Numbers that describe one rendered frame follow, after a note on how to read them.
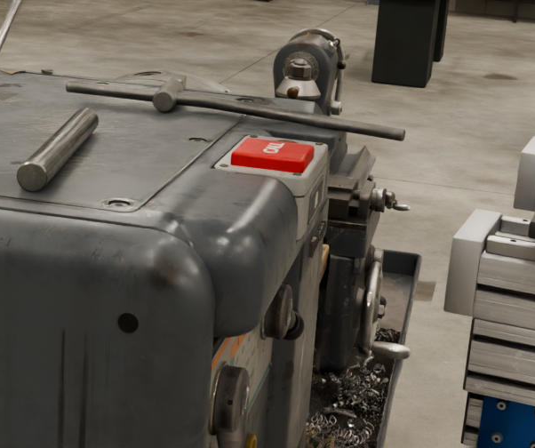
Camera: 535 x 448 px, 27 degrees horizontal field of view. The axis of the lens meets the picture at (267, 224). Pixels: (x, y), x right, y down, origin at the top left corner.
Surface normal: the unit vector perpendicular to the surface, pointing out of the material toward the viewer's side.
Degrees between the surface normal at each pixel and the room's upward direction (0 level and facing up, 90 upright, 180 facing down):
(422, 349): 0
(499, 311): 90
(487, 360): 90
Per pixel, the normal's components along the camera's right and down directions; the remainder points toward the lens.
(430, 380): 0.07, -0.95
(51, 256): -0.15, -0.07
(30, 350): -0.19, 0.27
